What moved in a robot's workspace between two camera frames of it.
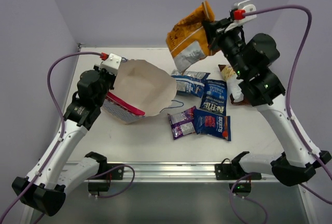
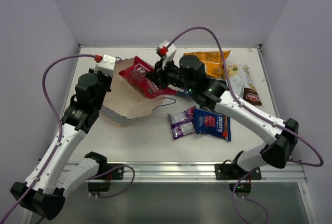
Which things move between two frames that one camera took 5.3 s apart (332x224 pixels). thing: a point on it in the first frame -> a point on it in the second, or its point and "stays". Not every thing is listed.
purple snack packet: (182, 122) stays
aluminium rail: (178, 172) stays
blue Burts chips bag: (217, 125) stays
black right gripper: (213, 37) -> (158, 74)
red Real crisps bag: (121, 110) -> (137, 75)
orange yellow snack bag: (187, 39) -> (212, 60)
